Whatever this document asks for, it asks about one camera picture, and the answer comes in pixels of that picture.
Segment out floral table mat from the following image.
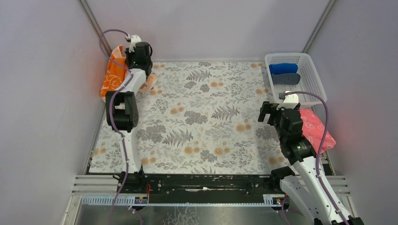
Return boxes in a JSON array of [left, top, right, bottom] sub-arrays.
[[88, 61, 326, 175]]

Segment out orange cartoon towel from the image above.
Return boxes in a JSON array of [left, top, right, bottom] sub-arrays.
[[100, 45, 127, 102]]

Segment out peach lettered towel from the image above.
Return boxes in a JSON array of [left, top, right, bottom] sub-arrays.
[[139, 73, 158, 94]]

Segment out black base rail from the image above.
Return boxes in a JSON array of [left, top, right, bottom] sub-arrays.
[[113, 172, 285, 205]]

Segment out blue rolled towel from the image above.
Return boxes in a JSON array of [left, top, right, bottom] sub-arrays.
[[268, 63, 298, 75]]

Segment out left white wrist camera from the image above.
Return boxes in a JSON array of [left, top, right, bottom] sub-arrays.
[[125, 35, 142, 53]]

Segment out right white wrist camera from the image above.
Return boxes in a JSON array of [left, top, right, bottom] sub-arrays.
[[276, 92, 300, 110]]

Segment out white plastic basket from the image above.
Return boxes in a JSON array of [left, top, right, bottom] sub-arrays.
[[265, 53, 327, 103]]

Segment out purple cable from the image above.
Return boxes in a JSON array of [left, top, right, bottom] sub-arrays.
[[280, 90, 352, 225], [99, 29, 134, 225]]

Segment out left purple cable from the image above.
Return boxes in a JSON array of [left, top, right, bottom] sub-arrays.
[[99, 29, 134, 225]]

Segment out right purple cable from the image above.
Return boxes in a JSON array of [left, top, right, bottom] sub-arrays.
[[280, 90, 352, 225]]

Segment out grey rolled towel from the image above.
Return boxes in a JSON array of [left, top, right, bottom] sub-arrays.
[[271, 73, 301, 85]]

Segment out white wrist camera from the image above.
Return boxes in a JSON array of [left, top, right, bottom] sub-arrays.
[[125, 35, 142, 53], [276, 92, 300, 110]]

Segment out pink folded towel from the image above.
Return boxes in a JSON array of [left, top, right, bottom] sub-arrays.
[[299, 108, 336, 153]]

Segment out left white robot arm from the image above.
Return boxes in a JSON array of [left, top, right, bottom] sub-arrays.
[[101, 42, 153, 194]]

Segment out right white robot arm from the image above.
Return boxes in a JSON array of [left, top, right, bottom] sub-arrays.
[[258, 101, 363, 225]]

